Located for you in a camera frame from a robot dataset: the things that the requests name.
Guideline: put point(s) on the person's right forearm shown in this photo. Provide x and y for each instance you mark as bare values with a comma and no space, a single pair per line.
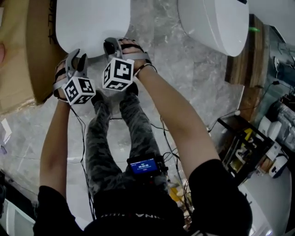
179,119

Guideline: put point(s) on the small purple item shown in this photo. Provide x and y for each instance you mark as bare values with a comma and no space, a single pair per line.
3,149

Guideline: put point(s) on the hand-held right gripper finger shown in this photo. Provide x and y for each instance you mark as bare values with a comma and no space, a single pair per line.
109,48
118,48

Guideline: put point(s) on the white oval smart toilet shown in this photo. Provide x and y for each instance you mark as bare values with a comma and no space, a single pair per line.
214,25

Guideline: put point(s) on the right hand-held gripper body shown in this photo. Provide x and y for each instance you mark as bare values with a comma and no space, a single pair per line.
119,73

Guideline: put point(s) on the person's left leg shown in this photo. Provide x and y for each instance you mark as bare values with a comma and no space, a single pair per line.
101,149

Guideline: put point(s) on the white paper sheet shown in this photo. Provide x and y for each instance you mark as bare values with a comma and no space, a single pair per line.
5,131

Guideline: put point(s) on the large cardboard box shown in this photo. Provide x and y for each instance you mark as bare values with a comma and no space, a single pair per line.
23,69

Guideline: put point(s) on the person's leg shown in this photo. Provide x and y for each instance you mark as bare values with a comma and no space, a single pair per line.
140,129
101,149

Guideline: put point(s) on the green bottle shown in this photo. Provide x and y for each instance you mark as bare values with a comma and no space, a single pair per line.
254,29

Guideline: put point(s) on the person's right hand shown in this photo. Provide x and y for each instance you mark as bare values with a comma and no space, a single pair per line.
129,45

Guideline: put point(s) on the white ceramic fixture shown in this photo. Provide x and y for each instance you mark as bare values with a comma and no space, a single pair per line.
270,129

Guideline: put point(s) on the person's right leg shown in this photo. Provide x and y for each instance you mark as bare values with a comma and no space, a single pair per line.
140,129

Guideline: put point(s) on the wooden step platform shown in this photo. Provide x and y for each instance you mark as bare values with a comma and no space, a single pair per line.
249,69

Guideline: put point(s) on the white toilet lid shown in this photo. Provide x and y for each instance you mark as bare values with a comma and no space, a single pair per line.
92,25

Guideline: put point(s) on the person's left hand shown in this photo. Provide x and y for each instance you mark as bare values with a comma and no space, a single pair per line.
60,76

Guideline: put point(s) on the black metal cart frame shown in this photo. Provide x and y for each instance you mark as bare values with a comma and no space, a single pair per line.
246,149

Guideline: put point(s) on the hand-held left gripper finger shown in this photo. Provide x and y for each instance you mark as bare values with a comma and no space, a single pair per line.
70,60
82,64

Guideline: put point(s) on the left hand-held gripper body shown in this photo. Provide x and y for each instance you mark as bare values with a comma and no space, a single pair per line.
78,91

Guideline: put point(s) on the person's black shirt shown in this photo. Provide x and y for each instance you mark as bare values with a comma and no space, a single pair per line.
138,207

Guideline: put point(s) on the person's left forearm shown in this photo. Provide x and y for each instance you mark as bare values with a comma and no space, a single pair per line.
54,147

